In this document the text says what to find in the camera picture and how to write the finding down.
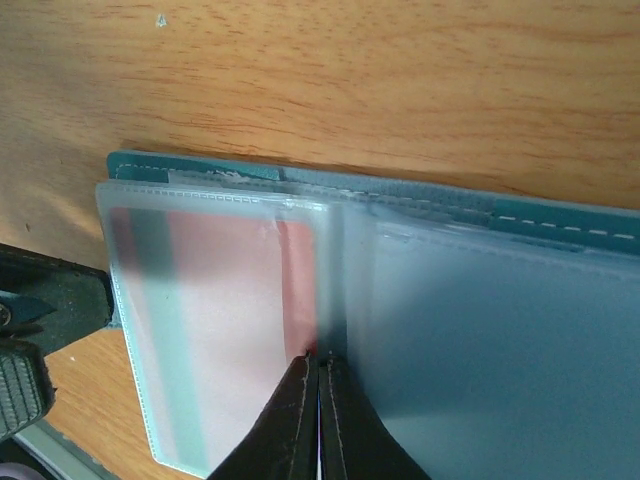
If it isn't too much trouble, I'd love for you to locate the red white card in holder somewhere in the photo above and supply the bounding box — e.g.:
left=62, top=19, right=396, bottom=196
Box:
left=105, top=207, right=316, bottom=476

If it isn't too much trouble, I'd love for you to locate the teal leather card holder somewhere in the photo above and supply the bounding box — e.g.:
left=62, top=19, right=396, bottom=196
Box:
left=0, top=149, right=640, bottom=480

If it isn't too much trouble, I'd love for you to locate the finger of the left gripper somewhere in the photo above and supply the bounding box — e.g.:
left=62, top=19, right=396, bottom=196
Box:
left=1, top=339, right=55, bottom=441
left=1, top=244, right=113, bottom=355

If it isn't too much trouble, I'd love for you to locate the aluminium front rail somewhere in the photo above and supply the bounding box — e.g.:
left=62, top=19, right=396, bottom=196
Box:
left=13, top=419, right=118, bottom=480

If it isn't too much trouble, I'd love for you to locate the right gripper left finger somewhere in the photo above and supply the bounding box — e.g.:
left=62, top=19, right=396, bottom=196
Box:
left=209, top=353, right=319, bottom=480

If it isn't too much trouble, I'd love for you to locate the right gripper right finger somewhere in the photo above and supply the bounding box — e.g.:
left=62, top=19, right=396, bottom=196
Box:
left=319, top=356, right=429, bottom=480

